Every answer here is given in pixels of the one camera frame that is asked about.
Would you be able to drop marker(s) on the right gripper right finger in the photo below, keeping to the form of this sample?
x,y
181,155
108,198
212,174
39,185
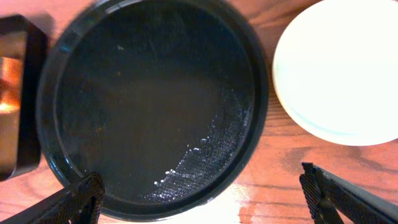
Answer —
x,y
329,196

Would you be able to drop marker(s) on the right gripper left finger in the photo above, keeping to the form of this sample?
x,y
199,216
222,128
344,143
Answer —
x,y
78,203

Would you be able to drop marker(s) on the light green plate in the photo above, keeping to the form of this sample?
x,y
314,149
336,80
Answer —
x,y
335,71

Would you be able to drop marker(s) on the round black serving tray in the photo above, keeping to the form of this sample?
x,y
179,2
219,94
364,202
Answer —
x,y
165,99

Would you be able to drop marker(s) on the black rectangular water tray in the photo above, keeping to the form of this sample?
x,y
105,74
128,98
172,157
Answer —
x,y
23,52

